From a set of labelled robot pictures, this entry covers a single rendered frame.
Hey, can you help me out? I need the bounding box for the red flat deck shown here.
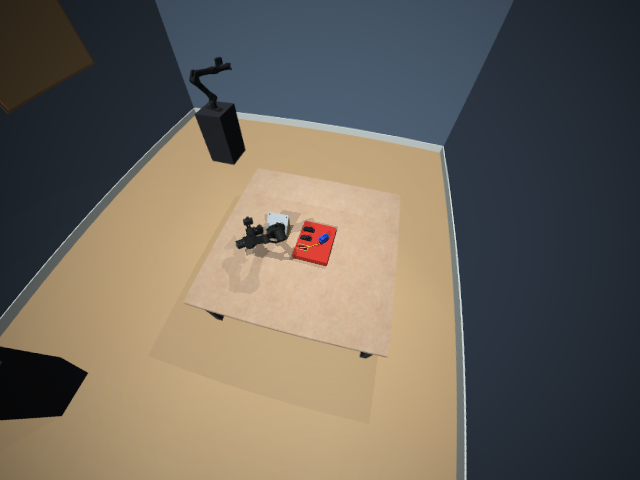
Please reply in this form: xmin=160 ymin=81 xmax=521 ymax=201
xmin=292 ymin=221 xmax=337 ymax=266

